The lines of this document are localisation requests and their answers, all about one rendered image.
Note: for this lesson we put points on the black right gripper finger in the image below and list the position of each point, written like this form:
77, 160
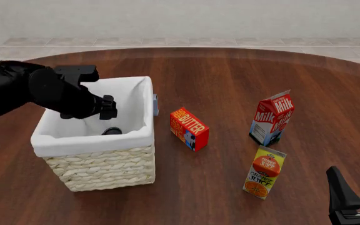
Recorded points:
342, 192

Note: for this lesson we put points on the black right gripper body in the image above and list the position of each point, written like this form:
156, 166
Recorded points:
355, 219

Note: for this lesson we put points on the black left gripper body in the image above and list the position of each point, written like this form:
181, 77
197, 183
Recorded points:
108, 110

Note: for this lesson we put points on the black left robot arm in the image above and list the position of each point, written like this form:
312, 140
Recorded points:
14, 86

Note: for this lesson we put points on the wicker basket with white lining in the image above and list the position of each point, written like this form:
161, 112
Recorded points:
105, 164

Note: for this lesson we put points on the dark round tin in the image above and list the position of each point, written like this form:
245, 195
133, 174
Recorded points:
112, 131

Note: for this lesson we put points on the small blue-grey box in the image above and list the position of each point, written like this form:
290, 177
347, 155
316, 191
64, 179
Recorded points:
155, 105

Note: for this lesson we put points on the yellow orange juice carton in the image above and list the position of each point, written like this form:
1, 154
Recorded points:
262, 173

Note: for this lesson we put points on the red butter box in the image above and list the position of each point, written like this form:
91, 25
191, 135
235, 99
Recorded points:
190, 129

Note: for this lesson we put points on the red and white milk carton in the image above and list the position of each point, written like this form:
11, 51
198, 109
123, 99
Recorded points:
272, 119

